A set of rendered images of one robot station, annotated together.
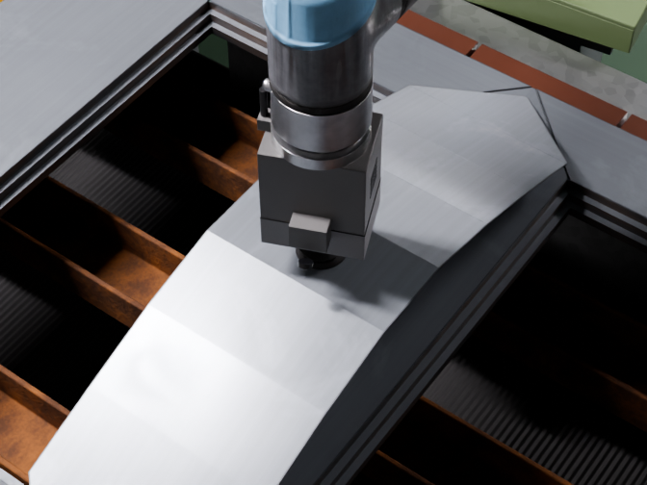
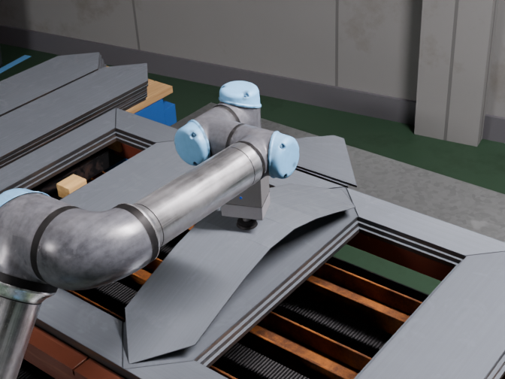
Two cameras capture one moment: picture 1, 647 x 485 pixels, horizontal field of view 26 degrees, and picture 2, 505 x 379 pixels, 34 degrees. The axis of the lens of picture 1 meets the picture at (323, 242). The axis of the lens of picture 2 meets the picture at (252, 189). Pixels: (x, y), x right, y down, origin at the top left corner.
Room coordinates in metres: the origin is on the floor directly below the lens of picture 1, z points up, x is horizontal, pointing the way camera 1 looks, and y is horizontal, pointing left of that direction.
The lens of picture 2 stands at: (2.13, 0.11, 1.91)
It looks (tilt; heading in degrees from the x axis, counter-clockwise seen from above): 32 degrees down; 184
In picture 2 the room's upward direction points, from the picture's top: 3 degrees counter-clockwise
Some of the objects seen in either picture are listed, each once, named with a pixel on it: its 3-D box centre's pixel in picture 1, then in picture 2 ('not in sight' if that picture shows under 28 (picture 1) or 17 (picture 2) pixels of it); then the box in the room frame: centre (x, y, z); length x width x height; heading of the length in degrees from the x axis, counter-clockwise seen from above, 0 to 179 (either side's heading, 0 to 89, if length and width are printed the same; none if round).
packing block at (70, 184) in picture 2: not in sight; (72, 187); (0.33, -0.47, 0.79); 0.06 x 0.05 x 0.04; 144
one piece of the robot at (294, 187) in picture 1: (314, 184); (247, 182); (0.73, 0.01, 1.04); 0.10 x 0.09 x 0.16; 167
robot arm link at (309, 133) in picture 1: (317, 101); not in sight; (0.74, 0.00, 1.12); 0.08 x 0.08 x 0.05
